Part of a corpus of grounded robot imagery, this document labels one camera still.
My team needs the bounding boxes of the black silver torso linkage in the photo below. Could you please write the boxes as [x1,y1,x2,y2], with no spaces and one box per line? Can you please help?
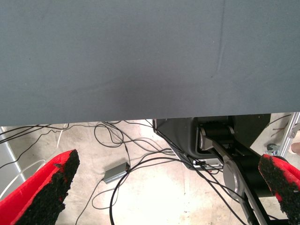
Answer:
[198,125,290,225]

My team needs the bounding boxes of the aluminium profile frame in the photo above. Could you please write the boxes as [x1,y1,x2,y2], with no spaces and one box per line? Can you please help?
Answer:
[280,112,300,162]

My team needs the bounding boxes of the dark grey table cloth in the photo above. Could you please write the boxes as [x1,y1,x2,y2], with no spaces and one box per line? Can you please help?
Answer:
[0,0,300,127]

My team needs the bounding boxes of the grey metal adapter box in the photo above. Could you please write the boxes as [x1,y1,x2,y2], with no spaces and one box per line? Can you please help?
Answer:
[102,162,131,185]

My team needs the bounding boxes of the short white floor cable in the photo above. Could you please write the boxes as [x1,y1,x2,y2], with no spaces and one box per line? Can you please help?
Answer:
[57,126,64,150]

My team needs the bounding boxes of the grey caster wheel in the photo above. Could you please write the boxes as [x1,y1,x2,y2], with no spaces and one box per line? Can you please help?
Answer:
[266,142,281,155]

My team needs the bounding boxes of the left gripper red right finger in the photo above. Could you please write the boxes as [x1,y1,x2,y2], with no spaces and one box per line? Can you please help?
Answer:
[258,154,300,225]

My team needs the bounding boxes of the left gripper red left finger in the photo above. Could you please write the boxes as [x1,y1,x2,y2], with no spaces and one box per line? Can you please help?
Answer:
[0,149,80,225]

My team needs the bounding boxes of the thin black floor cable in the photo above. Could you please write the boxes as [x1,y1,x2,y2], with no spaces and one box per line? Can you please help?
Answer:
[270,114,289,139]
[93,120,132,169]
[75,173,129,225]
[0,127,70,170]
[0,123,70,139]

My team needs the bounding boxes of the white looped floor cable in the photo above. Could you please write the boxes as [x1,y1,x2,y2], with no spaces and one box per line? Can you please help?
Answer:
[0,159,46,200]

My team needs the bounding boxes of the thick black floor cable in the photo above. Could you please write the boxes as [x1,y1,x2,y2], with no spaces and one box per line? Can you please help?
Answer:
[109,156,249,225]

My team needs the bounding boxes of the black robot base chassis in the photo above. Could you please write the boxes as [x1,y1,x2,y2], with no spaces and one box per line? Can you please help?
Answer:
[152,114,271,170]

